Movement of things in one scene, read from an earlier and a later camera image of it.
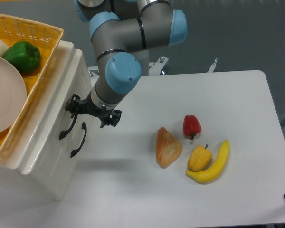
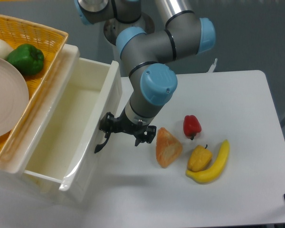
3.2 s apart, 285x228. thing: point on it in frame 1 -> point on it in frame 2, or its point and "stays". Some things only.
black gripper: (74, 105) -> (121, 124)
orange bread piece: (167, 148) stays
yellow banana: (214, 171) stays
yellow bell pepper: (199, 158) stays
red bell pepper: (191, 126) stays
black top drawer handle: (62, 133) -> (99, 147)
